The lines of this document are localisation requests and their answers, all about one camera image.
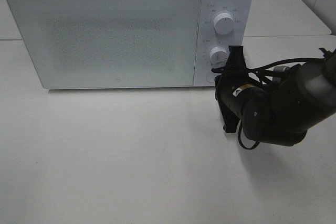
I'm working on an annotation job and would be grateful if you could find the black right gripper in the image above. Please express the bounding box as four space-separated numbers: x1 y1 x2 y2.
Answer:
214 46 263 119

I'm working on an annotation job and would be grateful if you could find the white timer knob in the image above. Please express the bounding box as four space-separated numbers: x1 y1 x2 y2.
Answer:
209 46 228 67

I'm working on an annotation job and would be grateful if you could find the round white door button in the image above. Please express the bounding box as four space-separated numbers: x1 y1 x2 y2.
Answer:
206 72 218 83

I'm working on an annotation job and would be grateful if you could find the white microwave door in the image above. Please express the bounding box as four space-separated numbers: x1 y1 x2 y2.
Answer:
7 0 200 89

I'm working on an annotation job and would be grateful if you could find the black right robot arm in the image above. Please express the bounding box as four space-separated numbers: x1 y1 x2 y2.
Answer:
212 46 335 146

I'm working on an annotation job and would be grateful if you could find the upper white power knob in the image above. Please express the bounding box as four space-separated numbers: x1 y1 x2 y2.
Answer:
212 10 235 35

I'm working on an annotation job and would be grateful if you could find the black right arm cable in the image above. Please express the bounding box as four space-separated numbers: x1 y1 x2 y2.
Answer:
211 56 329 150

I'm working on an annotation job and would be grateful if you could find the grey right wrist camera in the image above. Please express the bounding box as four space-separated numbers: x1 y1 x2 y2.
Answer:
217 98 240 133

